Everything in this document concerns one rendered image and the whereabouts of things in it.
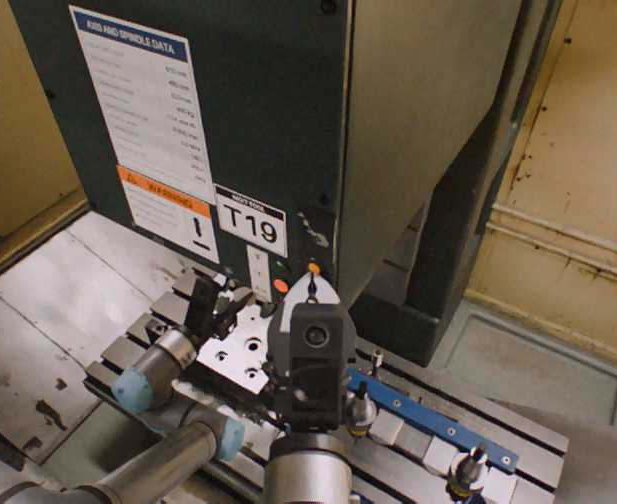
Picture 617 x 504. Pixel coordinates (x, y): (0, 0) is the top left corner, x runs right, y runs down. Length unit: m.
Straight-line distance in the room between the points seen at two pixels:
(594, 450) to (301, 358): 1.30
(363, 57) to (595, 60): 1.08
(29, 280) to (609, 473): 1.85
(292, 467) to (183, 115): 0.36
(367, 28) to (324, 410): 0.32
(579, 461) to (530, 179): 0.79
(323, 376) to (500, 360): 1.55
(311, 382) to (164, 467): 0.46
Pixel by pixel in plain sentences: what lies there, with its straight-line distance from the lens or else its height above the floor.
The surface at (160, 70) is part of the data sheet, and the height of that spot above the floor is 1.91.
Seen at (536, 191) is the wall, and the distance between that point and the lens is 1.68.
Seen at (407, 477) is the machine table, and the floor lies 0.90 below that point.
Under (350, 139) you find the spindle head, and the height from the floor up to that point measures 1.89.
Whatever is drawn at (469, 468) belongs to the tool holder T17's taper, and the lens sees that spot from 0.99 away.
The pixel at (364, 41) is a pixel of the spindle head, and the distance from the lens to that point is 0.44.
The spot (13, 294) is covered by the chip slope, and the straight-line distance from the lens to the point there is 1.99.
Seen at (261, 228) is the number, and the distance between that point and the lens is 0.60.
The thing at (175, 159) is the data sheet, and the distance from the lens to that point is 0.63.
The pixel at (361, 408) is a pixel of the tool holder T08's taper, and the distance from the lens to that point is 1.00.
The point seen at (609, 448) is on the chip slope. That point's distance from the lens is 1.68.
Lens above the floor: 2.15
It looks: 46 degrees down
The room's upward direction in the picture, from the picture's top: straight up
